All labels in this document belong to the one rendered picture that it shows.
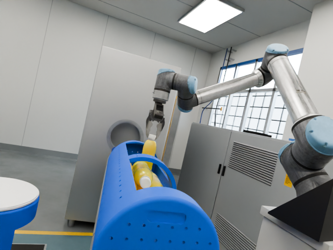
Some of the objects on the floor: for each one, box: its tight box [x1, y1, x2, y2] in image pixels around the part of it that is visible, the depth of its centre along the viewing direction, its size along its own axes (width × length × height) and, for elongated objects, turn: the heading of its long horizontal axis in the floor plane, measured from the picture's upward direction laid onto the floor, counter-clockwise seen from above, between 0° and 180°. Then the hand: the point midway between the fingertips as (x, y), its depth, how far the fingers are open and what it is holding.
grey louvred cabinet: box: [176, 122, 333, 250], centre depth 287 cm, size 54×215×145 cm, turn 117°
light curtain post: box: [160, 91, 181, 176], centre depth 197 cm, size 6×6×170 cm
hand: (152, 136), depth 124 cm, fingers closed on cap, 4 cm apart
